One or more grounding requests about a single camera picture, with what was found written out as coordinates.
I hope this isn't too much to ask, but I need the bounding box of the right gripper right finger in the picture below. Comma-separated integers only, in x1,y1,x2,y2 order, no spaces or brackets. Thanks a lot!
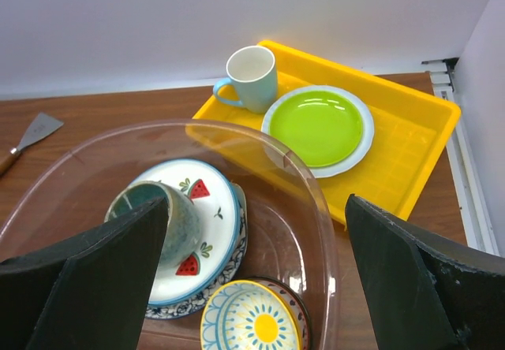
345,195,504,349

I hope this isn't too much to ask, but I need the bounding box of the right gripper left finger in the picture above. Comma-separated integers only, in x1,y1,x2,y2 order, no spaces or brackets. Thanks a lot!
1,198,168,349

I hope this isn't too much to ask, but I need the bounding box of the teal ceramic mug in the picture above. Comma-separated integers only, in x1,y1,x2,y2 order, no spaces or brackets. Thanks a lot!
104,181,203,269

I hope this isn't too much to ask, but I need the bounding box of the red patterned bowl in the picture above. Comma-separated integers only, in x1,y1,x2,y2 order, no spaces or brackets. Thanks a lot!
250,276,312,350

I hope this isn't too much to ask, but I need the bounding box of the yellow dotted blue bowl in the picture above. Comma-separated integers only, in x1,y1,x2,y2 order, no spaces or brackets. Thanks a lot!
200,279,302,349

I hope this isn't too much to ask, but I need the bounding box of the clear plastic bin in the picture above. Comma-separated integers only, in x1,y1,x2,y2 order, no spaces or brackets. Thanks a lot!
1,120,339,349

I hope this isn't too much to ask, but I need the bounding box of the light blue mug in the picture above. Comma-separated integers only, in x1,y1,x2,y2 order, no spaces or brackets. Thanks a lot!
213,45,278,114

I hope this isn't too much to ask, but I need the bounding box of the metal scraper wooden handle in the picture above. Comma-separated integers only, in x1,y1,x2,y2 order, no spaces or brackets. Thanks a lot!
1,112,64,176

